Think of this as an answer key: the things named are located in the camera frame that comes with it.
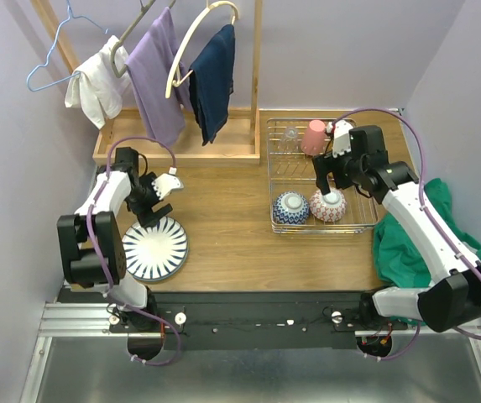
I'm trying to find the pink cup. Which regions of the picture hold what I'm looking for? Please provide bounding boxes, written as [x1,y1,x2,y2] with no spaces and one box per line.
[301,120,327,156]

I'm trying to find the clear drinking glass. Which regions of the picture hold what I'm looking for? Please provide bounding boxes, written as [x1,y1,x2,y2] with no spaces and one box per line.
[279,126,299,154]

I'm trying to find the red white patterned bowl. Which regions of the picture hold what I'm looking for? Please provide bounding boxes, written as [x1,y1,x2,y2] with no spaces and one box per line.
[309,187,347,222]

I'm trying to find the blue white patterned bowl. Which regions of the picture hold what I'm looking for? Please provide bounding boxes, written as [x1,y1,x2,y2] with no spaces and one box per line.
[272,191,310,225]

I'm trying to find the white blue striped plate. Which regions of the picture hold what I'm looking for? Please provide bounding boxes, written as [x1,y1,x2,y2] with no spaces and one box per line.
[122,217,189,283]

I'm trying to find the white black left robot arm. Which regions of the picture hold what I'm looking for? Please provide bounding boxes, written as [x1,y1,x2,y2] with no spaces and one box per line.
[56,147,183,332]

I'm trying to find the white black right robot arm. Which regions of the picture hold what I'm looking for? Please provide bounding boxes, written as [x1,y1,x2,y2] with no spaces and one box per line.
[312,122,481,332]

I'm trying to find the wooden clothes rack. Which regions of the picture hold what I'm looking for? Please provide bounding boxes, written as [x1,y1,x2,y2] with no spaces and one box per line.
[30,1,263,167]

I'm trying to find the white cloth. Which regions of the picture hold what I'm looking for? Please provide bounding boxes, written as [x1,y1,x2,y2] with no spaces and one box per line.
[65,35,131,129]

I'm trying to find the cream wooden hanger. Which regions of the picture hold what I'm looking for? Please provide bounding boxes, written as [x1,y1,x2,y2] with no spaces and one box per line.
[165,0,240,100]

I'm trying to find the green cloth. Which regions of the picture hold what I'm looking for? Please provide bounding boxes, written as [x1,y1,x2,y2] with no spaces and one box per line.
[370,178,481,327]

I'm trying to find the purple cloth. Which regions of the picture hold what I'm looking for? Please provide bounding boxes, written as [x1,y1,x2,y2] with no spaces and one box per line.
[126,8,192,146]

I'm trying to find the navy blue cloth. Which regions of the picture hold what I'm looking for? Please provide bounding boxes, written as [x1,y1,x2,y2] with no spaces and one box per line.
[189,24,236,146]

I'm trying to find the grey hanger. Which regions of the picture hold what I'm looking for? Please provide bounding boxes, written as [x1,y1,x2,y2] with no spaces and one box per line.
[111,0,176,79]

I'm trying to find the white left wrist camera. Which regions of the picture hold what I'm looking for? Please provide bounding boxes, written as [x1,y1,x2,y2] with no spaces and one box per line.
[151,166,185,201]

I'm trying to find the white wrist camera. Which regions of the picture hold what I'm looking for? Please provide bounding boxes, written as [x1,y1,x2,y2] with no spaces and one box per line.
[151,166,185,201]
[327,120,353,158]

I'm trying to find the metal wire dish rack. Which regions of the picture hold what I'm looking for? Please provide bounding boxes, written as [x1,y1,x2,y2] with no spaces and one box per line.
[266,117,379,235]

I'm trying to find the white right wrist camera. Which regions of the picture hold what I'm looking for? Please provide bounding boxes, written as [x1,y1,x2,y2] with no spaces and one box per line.
[327,120,353,158]

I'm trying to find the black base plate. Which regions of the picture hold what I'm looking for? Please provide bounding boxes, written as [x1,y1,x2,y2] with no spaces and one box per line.
[109,291,406,350]

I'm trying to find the aluminium rail frame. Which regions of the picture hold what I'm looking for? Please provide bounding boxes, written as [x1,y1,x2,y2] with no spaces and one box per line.
[19,107,481,403]

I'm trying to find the blue wire hanger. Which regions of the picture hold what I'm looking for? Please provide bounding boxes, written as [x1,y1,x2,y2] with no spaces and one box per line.
[26,0,110,92]

